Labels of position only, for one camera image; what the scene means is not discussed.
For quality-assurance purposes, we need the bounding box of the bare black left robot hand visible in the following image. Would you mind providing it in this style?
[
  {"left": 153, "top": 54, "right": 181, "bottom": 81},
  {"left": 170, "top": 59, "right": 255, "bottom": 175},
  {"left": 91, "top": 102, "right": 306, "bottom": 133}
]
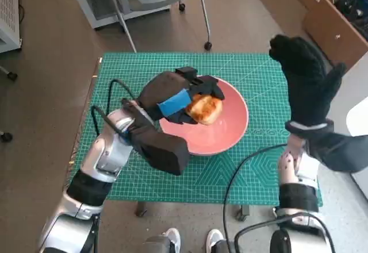
[{"left": 137, "top": 66, "right": 225, "bottom": 125}]

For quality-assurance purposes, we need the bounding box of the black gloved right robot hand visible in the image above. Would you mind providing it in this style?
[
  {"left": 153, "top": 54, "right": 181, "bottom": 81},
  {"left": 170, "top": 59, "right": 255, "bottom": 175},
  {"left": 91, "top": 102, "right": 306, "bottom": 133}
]
[{"left": 269, "top": 33, "right": 348, "bottom": 129}]

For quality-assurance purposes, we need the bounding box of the toy bread roll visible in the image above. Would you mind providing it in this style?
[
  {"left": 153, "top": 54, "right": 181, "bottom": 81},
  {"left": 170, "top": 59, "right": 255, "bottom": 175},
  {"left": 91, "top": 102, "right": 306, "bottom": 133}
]
[{"left": 185, "top": 94, "right": 224, "bottom": 126}]

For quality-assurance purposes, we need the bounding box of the pink bowl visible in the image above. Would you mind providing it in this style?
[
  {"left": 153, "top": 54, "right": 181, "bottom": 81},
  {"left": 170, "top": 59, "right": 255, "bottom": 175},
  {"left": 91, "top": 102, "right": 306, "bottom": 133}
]
[{"left": 159, "top": 77, "right": 250, "bottom": 157}]

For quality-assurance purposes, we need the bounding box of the white side table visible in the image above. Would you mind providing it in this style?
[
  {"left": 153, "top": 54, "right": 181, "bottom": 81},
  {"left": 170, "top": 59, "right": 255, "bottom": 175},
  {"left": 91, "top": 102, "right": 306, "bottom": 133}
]
[{"left": 346, "top": 95, "right": 368, "bottom": 202}]

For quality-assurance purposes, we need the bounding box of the open wooden box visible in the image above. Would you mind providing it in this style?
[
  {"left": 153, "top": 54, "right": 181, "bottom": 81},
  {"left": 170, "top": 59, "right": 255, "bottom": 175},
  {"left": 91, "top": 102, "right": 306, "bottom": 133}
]
[{"left": 303, "top": 0, "right": 368, "bottom": 70}]

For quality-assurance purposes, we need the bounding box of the green cutting mat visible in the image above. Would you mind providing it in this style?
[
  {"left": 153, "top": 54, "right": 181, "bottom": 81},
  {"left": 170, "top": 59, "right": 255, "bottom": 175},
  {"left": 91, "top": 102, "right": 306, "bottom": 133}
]
[{"left": 68, "top": 52, "right": 323, "bottom": 205}]

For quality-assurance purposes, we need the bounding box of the person's foot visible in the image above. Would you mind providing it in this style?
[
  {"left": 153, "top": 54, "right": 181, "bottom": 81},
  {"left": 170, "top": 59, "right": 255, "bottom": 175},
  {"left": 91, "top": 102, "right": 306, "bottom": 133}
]
[
  {"left": 205, "top": 229, "right": 240, "bottom": 253},
  {"left": 144, "top": 227, "right": 182, "bottom": 253}
]

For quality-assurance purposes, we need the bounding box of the white perforated cabinet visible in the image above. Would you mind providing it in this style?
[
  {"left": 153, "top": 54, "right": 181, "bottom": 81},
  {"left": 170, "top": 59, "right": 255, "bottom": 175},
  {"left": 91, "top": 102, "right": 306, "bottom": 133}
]
[{"left": 0, "top": 0, "right": 23, "bottom": 53}]

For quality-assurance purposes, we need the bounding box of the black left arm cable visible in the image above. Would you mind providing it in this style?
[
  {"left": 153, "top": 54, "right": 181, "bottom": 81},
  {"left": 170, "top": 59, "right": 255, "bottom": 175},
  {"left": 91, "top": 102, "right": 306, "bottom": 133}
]
[
  {"left": 90, "top": 105, "right": 116, "bottom": 135},
  {"left": 108, "top": 78, "right": 142, "bottom": 113}
]

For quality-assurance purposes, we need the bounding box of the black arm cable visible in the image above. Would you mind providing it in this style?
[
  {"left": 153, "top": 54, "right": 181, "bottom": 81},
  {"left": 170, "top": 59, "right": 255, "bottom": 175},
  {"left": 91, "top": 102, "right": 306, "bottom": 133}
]
[
  {"left": 108, "top": 78, "right": 142, "bottom": 113},
  {"left": 222, "top": 143, "right": 331, "bottom": 253},
  {"left": 90, "top": 105, "right": 116, "bottom": 135}
]

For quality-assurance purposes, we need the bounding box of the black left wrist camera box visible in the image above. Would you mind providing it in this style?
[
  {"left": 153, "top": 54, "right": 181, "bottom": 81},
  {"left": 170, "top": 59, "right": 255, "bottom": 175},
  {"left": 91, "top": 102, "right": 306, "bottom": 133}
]
[{"left": 128, "top": 111, "right": 191, "bottom": 177}]

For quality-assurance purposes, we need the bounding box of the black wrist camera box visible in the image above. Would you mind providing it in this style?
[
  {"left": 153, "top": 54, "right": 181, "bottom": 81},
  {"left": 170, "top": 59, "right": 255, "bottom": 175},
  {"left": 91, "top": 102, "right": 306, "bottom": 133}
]
[
  {"left": 304, "top": 125, "right": 368, "bottom": 174},
  {"left": 128, "top": 111, "right": 191, "bottom": 177}
]

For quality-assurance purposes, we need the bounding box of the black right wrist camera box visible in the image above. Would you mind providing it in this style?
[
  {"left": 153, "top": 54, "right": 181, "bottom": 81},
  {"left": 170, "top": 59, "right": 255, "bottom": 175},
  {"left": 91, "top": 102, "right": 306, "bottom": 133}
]
[{"left": 304, "top": 125, "right": 368, "bottom": 174}]

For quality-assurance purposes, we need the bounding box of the dark tangled cable bundle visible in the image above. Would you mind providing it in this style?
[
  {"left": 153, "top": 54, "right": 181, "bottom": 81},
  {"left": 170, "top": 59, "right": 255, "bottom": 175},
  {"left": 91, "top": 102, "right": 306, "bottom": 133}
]
[{"left": 335, "top": 0, "right": 368, "bottom": 41}]

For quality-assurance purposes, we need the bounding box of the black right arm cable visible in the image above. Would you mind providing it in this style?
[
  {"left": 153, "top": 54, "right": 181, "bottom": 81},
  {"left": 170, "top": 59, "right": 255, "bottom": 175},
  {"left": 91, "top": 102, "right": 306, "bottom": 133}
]
[{"left": 222, "top": 143, "right": 331, "bottom": 253}]

